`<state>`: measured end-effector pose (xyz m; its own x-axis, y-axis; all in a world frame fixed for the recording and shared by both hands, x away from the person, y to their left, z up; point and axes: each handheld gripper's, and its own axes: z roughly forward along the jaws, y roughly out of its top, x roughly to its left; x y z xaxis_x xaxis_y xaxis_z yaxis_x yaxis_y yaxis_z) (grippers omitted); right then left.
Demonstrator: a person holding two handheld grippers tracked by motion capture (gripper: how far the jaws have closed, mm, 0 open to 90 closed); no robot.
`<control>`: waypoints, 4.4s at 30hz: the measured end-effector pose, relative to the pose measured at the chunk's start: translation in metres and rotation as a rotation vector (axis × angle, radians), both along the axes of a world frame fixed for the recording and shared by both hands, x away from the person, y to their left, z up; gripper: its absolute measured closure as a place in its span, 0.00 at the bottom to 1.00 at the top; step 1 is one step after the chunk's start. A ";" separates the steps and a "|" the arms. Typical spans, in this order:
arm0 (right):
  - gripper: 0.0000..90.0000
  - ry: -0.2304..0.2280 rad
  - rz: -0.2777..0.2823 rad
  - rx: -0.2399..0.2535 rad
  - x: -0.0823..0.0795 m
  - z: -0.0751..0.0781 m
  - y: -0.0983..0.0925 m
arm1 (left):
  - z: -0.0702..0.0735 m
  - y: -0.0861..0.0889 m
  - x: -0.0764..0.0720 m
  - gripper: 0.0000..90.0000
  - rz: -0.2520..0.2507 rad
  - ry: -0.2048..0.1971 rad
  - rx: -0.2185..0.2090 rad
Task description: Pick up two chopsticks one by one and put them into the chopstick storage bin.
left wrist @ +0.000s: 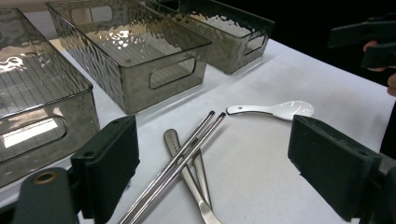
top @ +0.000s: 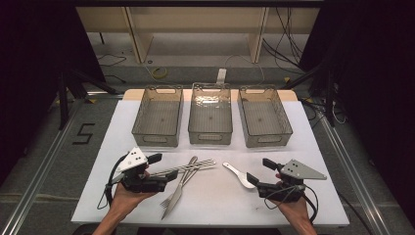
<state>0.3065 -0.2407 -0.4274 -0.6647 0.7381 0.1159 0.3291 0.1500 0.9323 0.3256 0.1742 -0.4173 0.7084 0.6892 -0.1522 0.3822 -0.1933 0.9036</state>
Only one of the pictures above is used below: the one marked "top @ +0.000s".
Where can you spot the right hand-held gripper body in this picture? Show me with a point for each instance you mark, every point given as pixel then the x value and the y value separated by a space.
pixel 300 171

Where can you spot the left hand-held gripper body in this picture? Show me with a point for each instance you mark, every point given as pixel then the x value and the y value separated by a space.
pixel 132 160

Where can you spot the white ceramic spoon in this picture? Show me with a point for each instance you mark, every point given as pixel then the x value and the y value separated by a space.
pixel 243 178

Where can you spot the metal knife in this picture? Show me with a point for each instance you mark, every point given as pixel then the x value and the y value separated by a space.
pixel 174 199

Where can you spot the transparent grey plastic bin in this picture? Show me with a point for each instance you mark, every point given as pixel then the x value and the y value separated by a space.
pixel 261 120
pixel 210 119
pixel 160 117

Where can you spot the person's right hand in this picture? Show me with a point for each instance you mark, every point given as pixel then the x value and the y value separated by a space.
pixel 297 210

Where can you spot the person's left hand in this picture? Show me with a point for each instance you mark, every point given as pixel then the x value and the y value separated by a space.
pixel 125 199

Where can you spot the white table mat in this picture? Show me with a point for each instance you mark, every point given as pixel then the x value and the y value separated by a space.
pixel 228 205

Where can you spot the black metal stand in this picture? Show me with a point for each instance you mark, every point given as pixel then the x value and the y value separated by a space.
pixel 330 98
pixel 63 101

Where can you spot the white power strip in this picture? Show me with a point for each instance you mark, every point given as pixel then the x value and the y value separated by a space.
pixel 221 75

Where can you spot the black curtain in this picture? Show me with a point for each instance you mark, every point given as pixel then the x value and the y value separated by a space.
pixel 375 81
pixel 29 65

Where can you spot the light wooden shelf unit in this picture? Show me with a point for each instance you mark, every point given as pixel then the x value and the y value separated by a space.
pixel 195 23

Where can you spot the aluminium floor rail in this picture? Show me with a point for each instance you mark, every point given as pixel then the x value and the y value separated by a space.
pixel 39 169
pixel 355 182

